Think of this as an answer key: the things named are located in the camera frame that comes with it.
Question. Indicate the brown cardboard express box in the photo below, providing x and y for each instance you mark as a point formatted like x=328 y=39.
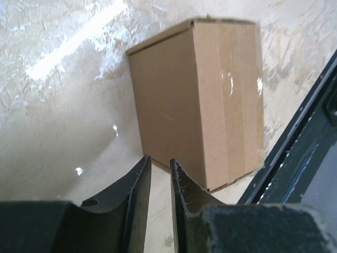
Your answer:
x=198 y=89

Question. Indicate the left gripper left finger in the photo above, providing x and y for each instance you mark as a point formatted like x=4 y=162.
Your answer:
x=113 y=220

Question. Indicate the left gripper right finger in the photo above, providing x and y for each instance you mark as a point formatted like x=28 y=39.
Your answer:
x=202 y=223

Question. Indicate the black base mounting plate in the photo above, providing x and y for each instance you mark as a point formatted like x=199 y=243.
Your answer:
x=292 y=175

